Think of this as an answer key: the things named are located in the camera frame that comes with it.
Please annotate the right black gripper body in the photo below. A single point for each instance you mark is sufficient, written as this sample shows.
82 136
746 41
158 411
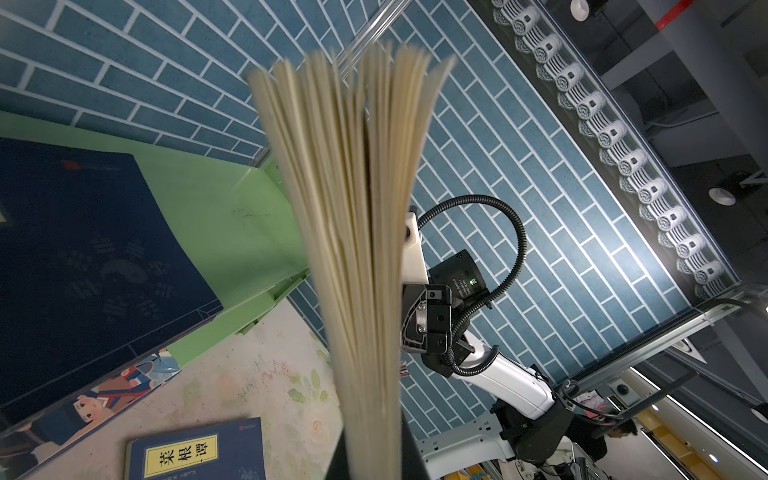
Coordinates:
431 309

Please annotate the small blue book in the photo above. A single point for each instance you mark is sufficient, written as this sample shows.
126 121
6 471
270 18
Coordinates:
225 450

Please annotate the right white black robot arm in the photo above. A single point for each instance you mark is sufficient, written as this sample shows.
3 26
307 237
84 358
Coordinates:
528 422

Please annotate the illustrated cartoon cover book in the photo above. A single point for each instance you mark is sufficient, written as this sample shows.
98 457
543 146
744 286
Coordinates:
23 449

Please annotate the green wooden shelf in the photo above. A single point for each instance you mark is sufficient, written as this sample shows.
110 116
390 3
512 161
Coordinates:
233 221

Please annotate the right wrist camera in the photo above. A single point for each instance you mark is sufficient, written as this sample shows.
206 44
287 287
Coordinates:
414 270

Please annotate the blue book yellow label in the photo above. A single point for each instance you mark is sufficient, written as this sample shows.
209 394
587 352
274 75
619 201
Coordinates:
92 276

